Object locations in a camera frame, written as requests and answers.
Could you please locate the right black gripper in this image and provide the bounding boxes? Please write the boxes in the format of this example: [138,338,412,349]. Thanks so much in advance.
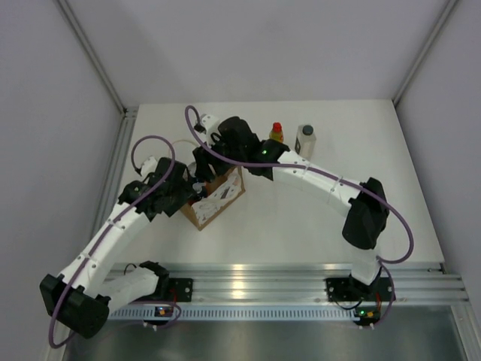
[193,132,245,185]

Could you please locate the yellow bottle red cap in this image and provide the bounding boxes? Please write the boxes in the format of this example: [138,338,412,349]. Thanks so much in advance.
[269,122,283,143]

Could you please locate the clear square bottle grey cap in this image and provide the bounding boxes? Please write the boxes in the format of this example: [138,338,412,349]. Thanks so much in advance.
[295,124,316,160]

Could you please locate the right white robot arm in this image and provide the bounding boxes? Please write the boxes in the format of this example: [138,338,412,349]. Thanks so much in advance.
[188,117,389,299]

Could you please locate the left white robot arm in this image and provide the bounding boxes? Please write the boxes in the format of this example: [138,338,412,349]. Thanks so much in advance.
[40,157,194,339]

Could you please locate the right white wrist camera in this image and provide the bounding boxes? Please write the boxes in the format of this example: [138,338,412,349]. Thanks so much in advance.
[201,114,221,147]

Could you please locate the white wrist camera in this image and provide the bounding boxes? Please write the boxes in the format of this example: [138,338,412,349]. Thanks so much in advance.
[136,156,158,177]
[201,114,221,147]

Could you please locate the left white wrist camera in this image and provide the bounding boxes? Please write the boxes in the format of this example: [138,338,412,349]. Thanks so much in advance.
[136,156,158,177]

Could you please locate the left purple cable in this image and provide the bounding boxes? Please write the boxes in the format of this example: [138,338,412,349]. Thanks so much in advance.
[47,135,182,350]

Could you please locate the purple cable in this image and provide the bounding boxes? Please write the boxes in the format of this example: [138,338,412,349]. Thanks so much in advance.
[47,135,182,350]
[183,105,414,266]

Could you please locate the aluminium frame rail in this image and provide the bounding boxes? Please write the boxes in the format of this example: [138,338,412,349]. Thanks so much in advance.
[89,262,470,304]

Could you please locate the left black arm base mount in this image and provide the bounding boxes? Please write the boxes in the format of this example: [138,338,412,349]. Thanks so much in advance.
[165,278,194,303]

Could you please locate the white slotted cable duct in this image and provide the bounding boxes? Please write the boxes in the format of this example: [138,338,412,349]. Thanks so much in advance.
[109,305,358,321]

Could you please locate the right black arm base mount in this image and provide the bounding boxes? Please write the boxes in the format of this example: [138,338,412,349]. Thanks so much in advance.
[325,276,393,303]

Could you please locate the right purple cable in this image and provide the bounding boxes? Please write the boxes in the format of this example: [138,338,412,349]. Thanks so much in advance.
[183,105,414,266]

